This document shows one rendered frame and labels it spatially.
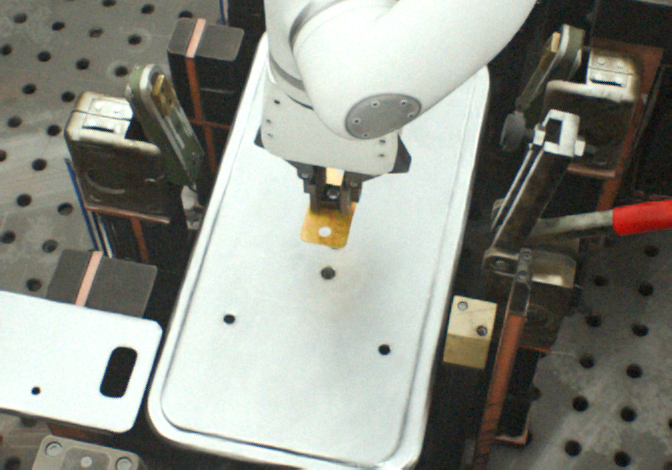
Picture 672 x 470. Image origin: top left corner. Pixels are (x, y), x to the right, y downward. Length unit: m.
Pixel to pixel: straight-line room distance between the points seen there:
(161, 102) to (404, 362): 0.29
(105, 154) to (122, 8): 0.55
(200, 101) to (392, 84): 0.57
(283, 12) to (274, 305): 0.35
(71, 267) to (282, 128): 0.29
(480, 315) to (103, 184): 0.38
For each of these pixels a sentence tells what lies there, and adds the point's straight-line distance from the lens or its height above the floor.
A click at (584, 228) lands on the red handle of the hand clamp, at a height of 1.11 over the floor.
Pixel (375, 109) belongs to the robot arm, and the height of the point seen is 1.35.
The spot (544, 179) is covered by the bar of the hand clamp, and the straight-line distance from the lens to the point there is 0.95.
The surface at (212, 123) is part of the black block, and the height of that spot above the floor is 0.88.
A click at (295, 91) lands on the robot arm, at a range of 0.88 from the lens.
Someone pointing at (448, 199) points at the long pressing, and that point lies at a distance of 1.14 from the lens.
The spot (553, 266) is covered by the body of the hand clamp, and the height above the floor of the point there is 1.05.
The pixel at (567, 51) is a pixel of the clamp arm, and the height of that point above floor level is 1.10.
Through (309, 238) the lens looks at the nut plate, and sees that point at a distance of 1.04.
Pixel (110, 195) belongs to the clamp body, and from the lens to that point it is 1.21.
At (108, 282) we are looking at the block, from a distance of 1.14.
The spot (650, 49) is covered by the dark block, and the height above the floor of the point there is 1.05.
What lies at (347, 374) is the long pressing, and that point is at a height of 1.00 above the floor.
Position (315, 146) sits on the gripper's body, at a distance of 0.95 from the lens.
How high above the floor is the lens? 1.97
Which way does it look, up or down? 59 degrees down
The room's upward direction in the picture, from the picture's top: 1 degrees counter-clockwise
